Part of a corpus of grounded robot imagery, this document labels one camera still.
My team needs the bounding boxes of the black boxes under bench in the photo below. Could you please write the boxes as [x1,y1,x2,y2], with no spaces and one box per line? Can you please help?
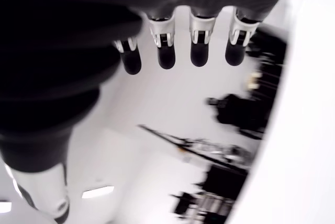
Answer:
[170,165,249,222]

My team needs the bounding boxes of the tall black cabinet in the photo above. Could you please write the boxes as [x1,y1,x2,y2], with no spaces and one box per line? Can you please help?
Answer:
[245,24,288,99]

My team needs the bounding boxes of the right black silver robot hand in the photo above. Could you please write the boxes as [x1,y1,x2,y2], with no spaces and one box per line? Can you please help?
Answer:
[0,0,302,224]

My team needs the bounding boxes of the black boxy lab device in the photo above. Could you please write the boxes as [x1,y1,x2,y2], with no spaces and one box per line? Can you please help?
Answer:
[205,92,272,140]

